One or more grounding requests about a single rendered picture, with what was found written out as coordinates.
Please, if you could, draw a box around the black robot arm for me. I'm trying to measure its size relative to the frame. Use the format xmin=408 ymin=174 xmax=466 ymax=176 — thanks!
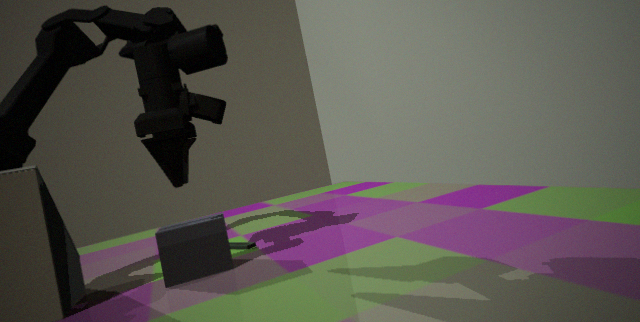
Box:
xmin=0 ymin=6 xmax=228 ymax=171

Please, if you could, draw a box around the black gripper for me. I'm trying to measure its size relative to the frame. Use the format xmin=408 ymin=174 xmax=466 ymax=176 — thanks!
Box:
xmin=134 ymin=77 xmax=197 ymax=188

